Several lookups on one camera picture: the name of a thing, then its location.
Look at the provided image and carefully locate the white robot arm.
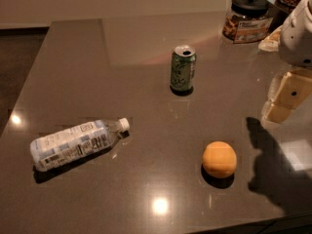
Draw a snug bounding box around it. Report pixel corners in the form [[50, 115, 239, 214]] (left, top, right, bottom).
[[262, 0, 312, 124]]

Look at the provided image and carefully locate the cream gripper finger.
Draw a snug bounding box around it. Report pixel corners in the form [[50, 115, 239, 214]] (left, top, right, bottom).
[[262, 101, 293, 124], [267, 75, 283, 102]]

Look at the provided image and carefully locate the orange fruit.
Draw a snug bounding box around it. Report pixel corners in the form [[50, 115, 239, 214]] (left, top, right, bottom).
[[202, 141, 237, 178]]

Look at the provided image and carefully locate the clear plastic snack bag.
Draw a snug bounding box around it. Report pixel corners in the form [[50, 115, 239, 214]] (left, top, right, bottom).
[[258, 26, 282, 52]]

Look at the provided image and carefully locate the green soda can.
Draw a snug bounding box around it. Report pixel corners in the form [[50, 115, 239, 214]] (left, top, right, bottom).
[[170, 45, 196, 95]]

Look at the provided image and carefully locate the clear plastic water bottle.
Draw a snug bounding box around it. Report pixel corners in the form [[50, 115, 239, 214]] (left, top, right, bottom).
[[30, 118, 130, 172]]

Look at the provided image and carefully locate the glass jar black lid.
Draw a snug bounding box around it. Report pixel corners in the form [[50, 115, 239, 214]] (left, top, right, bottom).
[[222, 0, 272, 44]]

